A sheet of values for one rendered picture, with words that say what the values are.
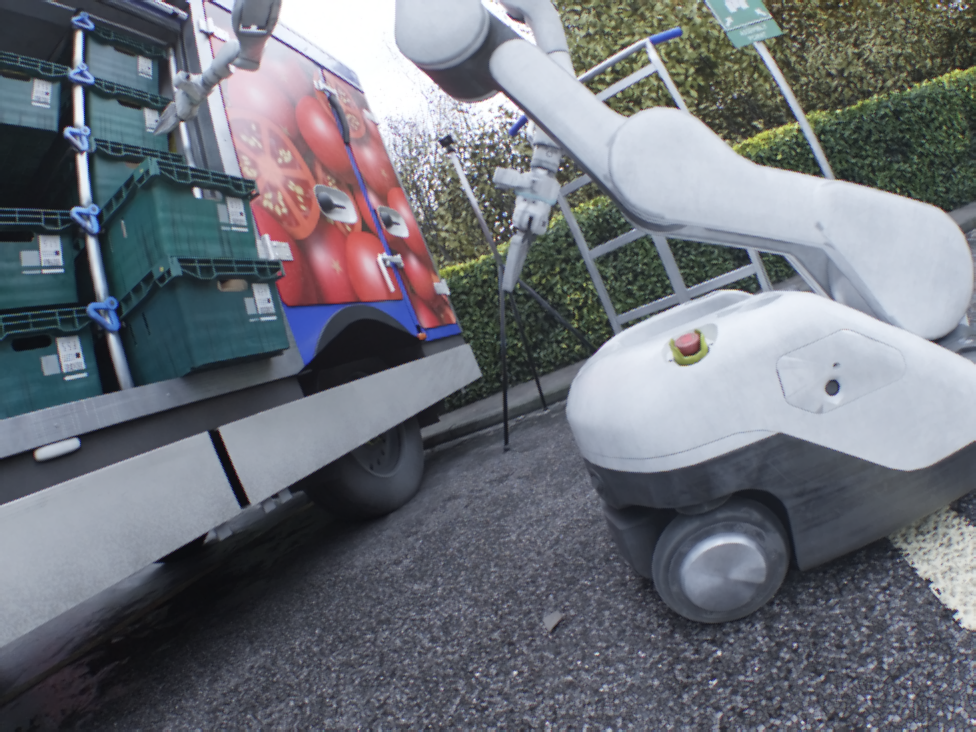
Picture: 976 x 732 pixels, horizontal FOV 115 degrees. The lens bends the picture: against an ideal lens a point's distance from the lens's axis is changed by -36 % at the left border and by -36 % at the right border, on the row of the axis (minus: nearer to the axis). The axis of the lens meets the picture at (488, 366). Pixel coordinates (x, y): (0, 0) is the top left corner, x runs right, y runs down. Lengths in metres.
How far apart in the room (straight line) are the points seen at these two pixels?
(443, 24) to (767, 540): 0.83
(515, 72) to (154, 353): 0.99
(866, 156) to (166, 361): 4.07
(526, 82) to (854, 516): 0.72
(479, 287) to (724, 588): 3.06
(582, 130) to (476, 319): 2.84
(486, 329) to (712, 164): 2.90
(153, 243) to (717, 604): 1.27
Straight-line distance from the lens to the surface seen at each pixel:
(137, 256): 1.30
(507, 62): 0.79
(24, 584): 0.95
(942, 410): 0.60
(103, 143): 1.63
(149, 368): 1.28
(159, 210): 1.24
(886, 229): 0.72
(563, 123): 0.73
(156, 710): 1.23
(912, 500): 0.62
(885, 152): 4.06
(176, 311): 1.15
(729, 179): 0.66
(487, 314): 3.46
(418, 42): 0.81
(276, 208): 1.76
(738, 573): 0.59
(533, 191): 0.98
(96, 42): 1.99
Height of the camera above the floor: 0.43
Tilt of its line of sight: 2 degrees down
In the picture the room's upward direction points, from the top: 23 degrees counter-clockwise
